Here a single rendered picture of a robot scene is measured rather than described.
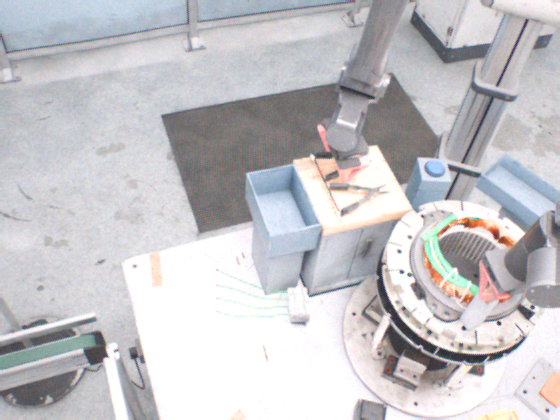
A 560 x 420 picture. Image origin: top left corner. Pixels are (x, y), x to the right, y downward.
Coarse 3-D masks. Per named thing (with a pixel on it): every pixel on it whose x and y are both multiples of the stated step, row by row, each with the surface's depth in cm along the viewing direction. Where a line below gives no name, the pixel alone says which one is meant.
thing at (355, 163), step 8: (336, 160) 112; (344, 160) 112; (352, 160) 112; (360, 160) 113; (368, 160) 113; (344, 168) 111; (352, 168) 112; (360, 168) 113; (344, 176) 116; (352, 176) 117
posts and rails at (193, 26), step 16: (192, 0) 293; (192, 16) 300; (256, 16) 315; (272, 16) 320; (288, 16) 323; (352, 16) 340; (144, 32) 297; (160, 32) 300; (176, 32) 304; (192, 32) 308; (0, 48) 273; (48, 48) 283; (64, 48) 285; (80, 48) 289; (0, 64) 279
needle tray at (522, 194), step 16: (496, 160) 129; (512, 160) 130; (480, 176) 126; (496, 176) 132; (512, 176) 132; (528, 176) 129; (496, 192) 125; (512, 192) 129; (528, 192) 129; (544, 192) 128; (512, 208) 124; (528, 208) 121; (544, 208) 127; (528, 224) 123
